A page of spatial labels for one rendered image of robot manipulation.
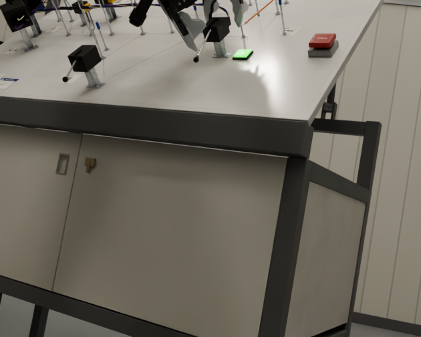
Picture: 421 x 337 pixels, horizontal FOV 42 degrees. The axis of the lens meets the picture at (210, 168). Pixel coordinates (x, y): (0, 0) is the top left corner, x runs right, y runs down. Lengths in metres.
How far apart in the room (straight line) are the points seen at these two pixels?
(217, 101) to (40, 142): 0.52
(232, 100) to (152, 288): 0.45
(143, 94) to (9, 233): 0.52
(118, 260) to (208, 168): 0.31
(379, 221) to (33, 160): 3.33
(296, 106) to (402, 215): 3.39
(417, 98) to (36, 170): 3.55
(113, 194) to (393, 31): 3.67
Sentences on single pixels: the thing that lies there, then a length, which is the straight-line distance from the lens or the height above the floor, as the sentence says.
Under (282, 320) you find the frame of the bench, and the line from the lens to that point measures 1.12.
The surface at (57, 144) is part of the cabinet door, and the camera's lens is 1.46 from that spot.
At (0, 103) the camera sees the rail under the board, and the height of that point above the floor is 0.85.
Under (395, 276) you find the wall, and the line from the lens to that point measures 4.47.
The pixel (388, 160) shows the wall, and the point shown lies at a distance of 4.48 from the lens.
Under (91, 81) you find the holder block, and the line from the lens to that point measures 1.44.
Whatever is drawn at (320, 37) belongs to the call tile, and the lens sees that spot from 1.32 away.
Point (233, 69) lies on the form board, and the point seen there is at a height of 1.00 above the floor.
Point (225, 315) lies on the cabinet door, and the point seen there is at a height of 0.46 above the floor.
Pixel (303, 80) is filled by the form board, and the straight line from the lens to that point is 1.22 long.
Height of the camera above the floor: 0.67
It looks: 4 degrees up
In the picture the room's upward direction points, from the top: 10 degrees clockwise
